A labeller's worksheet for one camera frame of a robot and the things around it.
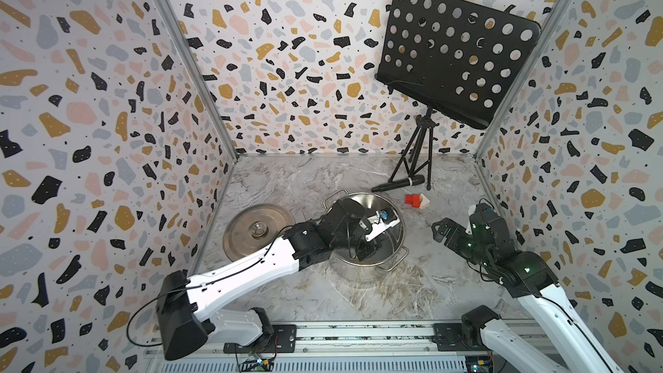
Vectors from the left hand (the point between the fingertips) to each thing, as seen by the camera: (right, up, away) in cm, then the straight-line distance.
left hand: (388, 233), depth 68 cm
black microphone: (+12, +12, +42) cm, 45 cm away
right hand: (+16, -1, +5) cm, 17 cm away
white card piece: (+20, +6, +35) cm, 41 cm away
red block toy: (+17, +6, +38) cm, 42 cm away
